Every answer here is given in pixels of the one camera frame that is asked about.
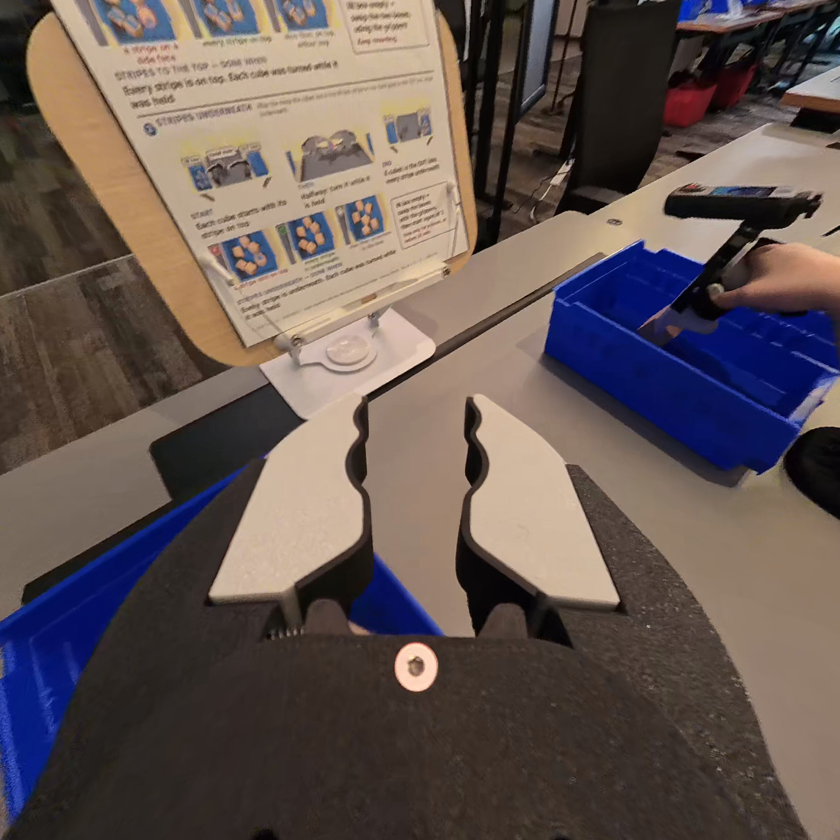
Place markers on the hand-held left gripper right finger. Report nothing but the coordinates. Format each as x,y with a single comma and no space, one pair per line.
531,525

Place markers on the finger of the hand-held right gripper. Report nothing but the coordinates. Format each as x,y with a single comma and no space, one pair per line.
661,328

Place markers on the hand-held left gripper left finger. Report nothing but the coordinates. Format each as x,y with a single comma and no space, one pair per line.
295,525

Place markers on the blue plastic bin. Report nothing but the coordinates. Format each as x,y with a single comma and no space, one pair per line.
52,656
656,394

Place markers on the person's right hand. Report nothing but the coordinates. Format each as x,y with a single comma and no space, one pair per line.
781,279

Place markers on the black table mat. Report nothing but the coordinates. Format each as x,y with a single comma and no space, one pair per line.
216,453

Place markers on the red storage bin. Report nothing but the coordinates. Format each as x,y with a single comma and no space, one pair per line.
735,85
689,105

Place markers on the black chair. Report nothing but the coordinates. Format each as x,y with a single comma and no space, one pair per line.
623,98

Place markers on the wooden background desk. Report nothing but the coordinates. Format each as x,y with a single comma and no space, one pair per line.
741,18

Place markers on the black cushion pad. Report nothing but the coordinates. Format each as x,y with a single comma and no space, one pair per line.
817,469

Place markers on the grey framed panel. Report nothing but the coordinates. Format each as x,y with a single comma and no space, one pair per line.
538,52

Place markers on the black metal frame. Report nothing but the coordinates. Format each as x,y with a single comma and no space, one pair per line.
495,131

